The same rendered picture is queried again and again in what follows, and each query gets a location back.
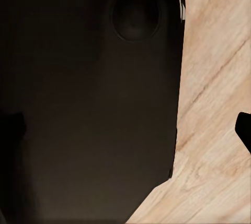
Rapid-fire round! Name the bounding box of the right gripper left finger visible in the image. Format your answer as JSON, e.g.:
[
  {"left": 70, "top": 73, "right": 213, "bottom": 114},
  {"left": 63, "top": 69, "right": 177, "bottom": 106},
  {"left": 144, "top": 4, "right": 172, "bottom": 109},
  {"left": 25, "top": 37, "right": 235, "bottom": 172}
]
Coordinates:
[{"left": 0, "top": 112, "right": 27, "bottom": 174}]

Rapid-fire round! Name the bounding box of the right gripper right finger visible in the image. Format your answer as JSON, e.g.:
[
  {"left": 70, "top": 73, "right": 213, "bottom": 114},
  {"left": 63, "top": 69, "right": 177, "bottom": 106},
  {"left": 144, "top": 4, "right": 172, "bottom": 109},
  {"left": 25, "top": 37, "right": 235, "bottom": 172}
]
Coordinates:
[{"left": 235, "top": 112, "right": 251, "bottom": 153}]

